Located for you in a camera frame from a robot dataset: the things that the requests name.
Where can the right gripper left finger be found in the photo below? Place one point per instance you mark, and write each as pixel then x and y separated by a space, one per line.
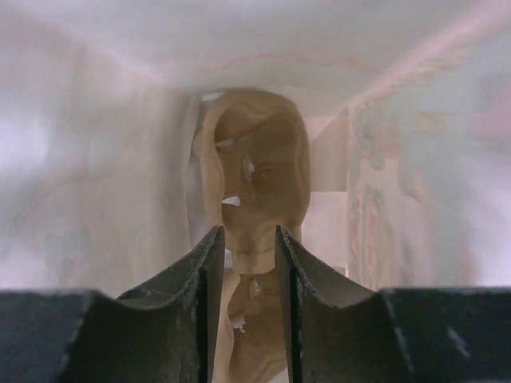
pixel 163 330

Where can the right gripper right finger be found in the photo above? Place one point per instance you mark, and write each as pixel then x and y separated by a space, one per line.
pixel 336 330

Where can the green paper gift bag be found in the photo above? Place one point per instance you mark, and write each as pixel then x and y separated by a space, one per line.
pixel 406 106

